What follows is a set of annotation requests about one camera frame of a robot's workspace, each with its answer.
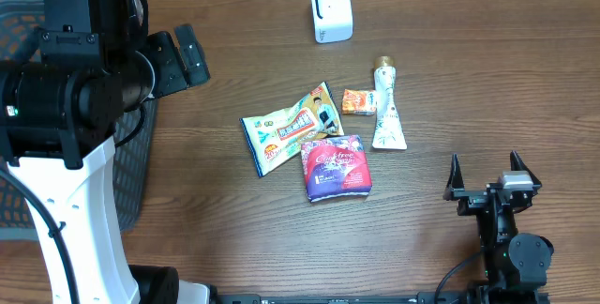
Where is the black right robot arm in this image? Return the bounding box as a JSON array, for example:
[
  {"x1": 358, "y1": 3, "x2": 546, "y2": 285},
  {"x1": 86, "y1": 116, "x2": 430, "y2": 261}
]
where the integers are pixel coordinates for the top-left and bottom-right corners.
[{"x1": 433, "y1": 151, "x2": 554, "y2": 304}]

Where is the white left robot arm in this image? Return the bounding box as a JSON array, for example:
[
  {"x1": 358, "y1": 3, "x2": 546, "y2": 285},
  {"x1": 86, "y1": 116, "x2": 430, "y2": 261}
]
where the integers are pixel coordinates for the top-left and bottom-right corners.
[{"x1": 1, "y1": 0, "x2": 211, "y2": 304}]

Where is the grey plastic mesh basket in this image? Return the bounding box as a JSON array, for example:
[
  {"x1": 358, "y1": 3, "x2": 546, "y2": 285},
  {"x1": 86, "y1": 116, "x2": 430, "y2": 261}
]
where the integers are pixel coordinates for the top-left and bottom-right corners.
[{"x1": 1, "y1": 0, "x2": 158, "y2": 241}]

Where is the yellow wet wipes pack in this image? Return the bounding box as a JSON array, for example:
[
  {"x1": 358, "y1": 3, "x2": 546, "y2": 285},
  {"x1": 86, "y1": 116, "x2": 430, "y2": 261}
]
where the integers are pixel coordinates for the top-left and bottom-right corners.
[{"x1": 240, "y1": 82, "x2": 344, "y2": 177}]

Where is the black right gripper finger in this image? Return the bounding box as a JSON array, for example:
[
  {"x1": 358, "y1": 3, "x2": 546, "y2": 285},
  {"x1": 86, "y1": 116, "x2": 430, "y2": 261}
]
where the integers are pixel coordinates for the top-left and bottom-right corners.
[
  {"x1": 510, "y1": 150, "x2": 542, "y2": 186},
  {"x1": 446, "y1": 154, "x2": 464, "y2": 190}
]

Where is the small orange snack packet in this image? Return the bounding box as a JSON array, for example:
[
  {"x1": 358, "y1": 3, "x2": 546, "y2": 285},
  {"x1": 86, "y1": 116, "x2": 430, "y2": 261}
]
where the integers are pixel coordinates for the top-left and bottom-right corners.
[{"x1": 341, "y1": 89, "x2": 377, "y2": 115}]

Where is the red purple pad pack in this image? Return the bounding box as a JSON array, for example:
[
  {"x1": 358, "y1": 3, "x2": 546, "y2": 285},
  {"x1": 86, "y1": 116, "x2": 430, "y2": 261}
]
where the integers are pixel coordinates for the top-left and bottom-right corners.
[{"x1": 301, "y1": 135, "x2": 372, "y2": 203}]

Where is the white tube gold cap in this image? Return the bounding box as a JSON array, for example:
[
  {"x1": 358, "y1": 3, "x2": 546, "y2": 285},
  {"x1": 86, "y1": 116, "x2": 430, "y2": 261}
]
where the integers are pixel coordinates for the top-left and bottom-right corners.
[{"x1": 372, "y1": 56, "x2": 407, "y2": 150}]

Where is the white barcode scanner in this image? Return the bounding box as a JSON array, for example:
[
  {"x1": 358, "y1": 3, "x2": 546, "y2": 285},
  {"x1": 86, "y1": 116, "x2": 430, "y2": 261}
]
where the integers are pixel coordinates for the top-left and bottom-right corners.
[{"x1": 310, "y1": 0, "x2": 353, "y2": 43}]

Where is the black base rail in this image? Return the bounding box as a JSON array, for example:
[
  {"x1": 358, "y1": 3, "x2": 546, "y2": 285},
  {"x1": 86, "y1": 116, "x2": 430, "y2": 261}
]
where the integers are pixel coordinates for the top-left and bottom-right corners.
[{"x1": 208, "y1": 285, "x2": 472, "y2": 304}]

